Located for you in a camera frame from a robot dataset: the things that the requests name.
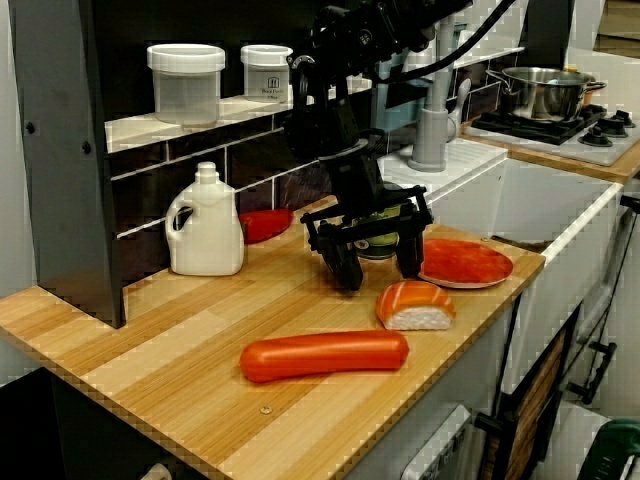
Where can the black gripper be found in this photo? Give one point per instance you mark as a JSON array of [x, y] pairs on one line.
[[355, 190]]

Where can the green toy can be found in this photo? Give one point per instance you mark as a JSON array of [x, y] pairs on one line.
[[380, 241]]

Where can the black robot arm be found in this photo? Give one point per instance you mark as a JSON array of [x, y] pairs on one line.
[[350, 35]]

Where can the white toy sink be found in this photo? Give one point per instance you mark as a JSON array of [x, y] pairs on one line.
[[550, 210]]

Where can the toy salmon sushi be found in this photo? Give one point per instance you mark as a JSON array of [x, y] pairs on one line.
[[415, 307]]

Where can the red plate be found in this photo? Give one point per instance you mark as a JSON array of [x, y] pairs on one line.
[[465, 265]]

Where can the orange toy sausage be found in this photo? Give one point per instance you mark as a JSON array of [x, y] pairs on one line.
[[320, 355]]

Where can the red toy pepper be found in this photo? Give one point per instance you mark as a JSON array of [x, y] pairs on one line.
[[265, 225]]

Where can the grey toy faucet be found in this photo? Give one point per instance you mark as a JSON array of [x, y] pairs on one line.
[[430, 135]]

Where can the white toy detergent bottle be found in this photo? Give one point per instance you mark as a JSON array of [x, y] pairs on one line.
[[205, 230]]

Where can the grey toy kitchen cabinet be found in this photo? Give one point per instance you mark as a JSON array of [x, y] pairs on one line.
[[360, 440]]

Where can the grey dishwasher control panel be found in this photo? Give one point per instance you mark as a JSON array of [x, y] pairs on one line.
[[440, 445]]

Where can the toy oven door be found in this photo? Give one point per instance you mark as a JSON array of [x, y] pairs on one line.
[[540, 390]]

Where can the toy stove top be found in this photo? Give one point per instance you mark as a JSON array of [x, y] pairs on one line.
[[550, 137]]

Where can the clear jar with printed label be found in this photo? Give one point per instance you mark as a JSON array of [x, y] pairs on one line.
[[267, 75]]

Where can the steel cooking pot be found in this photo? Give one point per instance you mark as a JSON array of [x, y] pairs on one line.
[[540, 95]]

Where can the clear jar white lid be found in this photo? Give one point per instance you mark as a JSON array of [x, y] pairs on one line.
[[185, 85]]

